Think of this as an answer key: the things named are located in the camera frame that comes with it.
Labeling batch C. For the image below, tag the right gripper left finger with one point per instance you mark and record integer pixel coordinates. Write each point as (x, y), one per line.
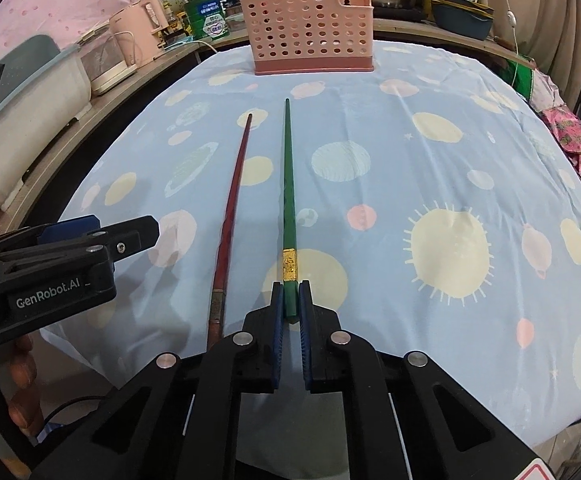
(211, 386)

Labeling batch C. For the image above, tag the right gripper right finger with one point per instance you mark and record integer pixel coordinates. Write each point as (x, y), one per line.
(335, 360)

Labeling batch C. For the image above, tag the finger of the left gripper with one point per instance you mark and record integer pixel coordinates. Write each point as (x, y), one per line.
(69, 229)
(121, 240)

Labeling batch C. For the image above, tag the maroon spiral chopstick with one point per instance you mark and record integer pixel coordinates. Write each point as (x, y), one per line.
(220, 276)

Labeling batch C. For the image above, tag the green chopstick gold band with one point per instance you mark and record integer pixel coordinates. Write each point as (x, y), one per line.
(289, 252)

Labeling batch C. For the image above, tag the white storage box teal lid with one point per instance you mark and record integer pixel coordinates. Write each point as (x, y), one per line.
(42, 89)

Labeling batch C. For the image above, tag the light blue patterned tablecloth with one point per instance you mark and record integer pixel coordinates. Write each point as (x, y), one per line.
(435, 212)

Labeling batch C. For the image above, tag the pink electric kettle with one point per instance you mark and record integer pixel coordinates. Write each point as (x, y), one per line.
(137, 29)

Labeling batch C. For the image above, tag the green labelled box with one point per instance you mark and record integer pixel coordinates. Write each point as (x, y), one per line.
(207, 19)

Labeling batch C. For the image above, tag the pink perforated utensil basket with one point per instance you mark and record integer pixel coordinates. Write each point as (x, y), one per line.
(309, 36)

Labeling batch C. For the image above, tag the pink floral cloth heap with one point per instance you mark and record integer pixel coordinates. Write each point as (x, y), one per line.
(565, 126)

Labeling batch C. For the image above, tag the blue and yellow stacked bowls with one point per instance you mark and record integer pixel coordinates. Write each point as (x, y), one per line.
(467, 18)

